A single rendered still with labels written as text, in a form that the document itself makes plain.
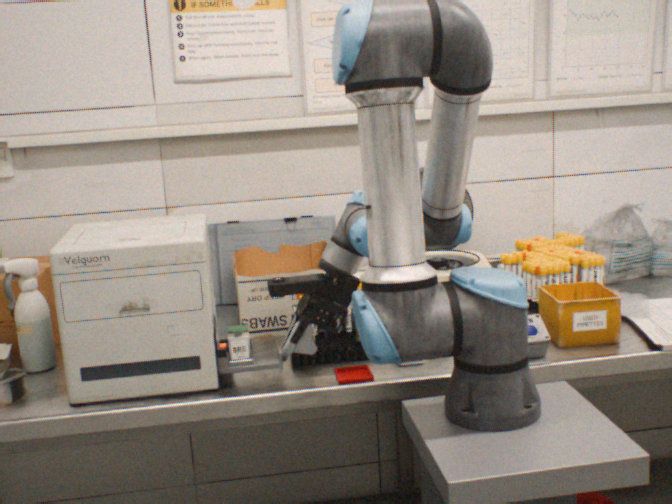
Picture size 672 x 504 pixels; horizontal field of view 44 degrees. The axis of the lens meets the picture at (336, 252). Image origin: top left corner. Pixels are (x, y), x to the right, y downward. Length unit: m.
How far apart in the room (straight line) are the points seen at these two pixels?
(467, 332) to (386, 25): 0.46
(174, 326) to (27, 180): 0.77
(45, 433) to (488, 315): 0.84
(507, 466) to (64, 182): 1.39
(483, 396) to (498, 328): 0.11
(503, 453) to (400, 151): 0.46
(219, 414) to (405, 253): 0.55
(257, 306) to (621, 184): 1.10
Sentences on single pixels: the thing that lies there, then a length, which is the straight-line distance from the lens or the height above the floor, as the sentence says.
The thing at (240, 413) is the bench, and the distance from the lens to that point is 1.58.
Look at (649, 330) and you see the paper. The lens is 1.85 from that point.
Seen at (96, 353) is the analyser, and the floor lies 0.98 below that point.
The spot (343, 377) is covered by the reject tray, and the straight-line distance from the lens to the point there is 1.62.
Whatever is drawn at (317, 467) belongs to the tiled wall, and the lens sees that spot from 2.41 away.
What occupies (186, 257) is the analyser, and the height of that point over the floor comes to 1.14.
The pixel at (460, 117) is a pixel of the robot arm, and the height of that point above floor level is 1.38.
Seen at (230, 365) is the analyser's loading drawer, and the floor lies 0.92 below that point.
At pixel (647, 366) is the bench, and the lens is 1.77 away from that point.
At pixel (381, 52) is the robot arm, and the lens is 1.19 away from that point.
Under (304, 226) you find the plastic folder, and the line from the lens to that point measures 2.14.
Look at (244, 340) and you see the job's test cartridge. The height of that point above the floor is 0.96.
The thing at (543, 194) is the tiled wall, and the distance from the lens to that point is 2.33.
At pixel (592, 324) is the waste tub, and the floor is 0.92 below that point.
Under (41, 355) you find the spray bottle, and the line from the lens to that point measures 1.84.
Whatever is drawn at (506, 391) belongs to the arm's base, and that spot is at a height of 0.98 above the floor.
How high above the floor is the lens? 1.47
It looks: 13 degrees down
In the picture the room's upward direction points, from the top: 3 degrees counter-clockwise
